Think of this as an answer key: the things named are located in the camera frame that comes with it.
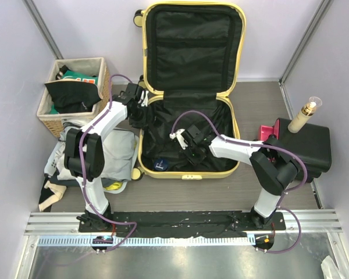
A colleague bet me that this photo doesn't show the aluminium rail frame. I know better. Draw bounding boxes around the aluminium rail frame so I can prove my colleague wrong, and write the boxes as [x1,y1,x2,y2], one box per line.
[25,209,343,234]

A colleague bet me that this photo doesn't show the black storage box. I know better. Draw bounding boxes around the black storage box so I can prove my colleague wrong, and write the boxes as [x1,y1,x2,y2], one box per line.
[274,118,332,183]

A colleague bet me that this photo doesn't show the white perforated plastic basket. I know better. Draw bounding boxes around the white perforated plastic basket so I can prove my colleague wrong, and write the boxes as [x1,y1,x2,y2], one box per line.
[45,136,140,194]

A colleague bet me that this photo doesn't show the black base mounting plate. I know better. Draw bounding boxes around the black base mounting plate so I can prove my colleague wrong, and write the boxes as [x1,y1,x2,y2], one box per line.
[76,210,286,238]

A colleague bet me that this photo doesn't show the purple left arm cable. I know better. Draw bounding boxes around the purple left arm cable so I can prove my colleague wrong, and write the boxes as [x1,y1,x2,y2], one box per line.
[78,74,138,253]

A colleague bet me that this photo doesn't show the pink drawer tray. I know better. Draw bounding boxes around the pink drawer tray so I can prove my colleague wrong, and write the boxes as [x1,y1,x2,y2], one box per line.
[258,119,280,141]

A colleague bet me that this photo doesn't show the dark blue round jar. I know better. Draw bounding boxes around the dark blue round jar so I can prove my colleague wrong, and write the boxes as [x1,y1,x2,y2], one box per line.
[153,158,169,171]

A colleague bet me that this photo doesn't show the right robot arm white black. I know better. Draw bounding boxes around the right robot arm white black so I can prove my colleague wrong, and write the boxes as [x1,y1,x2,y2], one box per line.
[170,127,305,230]

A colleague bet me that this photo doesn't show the yellow hard-shell suitcase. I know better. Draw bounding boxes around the yellow hard-shell suitcase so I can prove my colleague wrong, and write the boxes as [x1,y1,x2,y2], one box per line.
[133,1,246,180]

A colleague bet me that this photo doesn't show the crumpled white plastic sheet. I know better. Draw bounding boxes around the crumpled white plastic sheet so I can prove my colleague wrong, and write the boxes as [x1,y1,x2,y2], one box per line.
[320,256,344,279]

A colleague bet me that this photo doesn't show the white slotted cable duct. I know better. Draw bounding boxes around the white slotted cable duct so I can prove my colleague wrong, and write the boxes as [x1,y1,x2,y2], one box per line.
[37,234,255,248]

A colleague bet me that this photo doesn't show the light grey garment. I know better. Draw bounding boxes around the light grey garment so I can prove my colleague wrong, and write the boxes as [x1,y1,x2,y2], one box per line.
[46,117,139,184]

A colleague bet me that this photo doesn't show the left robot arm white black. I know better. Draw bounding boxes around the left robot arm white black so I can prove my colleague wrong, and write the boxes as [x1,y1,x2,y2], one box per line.
[64,83,148,232]

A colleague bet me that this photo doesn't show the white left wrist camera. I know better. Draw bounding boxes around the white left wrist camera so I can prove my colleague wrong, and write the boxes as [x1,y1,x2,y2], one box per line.
[138,90,148,107]

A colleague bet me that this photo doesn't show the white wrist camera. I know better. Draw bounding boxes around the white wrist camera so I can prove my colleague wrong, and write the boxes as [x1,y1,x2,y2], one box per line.
[169,129,188,150]
[138,90,148,107]

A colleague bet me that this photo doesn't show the dark folded garment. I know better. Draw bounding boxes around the dark folded garment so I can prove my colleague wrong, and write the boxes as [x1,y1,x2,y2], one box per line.
[101,178,115,188]

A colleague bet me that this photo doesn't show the black garment in basket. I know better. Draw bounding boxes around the black garment in basket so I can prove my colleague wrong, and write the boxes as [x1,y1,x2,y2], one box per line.
[45,79,102,114]

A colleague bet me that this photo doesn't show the yellow-green garment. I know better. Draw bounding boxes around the yellow-green garment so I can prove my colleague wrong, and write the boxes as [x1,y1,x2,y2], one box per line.
[105,181,123,191]

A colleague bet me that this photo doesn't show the green printed garment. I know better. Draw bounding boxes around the green printed garment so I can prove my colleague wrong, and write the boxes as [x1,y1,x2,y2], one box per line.
[60,70,98,85]

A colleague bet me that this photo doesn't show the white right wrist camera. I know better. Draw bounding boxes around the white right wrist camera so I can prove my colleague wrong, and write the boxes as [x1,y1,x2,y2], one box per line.
[169,129,188,150]

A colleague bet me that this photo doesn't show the beige cosmetic bottle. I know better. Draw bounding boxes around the beige cosmetic bottle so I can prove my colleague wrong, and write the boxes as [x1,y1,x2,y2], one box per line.
[287,96,322,134]

